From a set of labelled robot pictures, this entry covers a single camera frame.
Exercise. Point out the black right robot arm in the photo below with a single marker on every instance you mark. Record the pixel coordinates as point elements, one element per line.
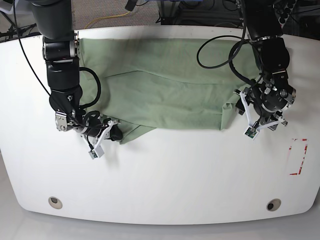
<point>60,51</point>

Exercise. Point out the right table grommet hole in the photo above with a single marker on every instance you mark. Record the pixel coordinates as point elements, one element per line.
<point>273,205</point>

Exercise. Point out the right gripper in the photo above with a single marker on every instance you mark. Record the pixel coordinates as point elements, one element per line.
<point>98,129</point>

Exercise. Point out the table grommet hole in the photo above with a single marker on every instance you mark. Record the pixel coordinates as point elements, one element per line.
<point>55,203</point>
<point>273,205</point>

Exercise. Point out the white power strip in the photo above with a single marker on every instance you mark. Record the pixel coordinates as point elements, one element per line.
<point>283,10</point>

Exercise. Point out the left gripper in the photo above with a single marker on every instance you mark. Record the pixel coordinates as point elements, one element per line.
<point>266,118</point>

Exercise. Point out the black tripod stand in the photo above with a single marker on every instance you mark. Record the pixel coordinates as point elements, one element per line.
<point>12,31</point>

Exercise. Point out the left table grommet hole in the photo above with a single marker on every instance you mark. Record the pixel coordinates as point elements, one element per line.
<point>55,203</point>

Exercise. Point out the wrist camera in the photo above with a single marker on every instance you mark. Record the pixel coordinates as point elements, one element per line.
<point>251,132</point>
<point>96,152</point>

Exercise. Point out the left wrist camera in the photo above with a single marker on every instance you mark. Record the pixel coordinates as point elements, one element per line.
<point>251,132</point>

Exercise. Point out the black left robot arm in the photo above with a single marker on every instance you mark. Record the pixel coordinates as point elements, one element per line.
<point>271,94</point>

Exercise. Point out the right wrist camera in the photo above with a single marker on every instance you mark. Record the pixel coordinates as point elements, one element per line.
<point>96,152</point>

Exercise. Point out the red tape rectangle marking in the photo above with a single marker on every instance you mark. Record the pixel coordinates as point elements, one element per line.
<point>296,156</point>

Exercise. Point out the green T-shirt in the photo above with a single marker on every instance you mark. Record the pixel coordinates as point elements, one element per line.
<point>150,84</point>

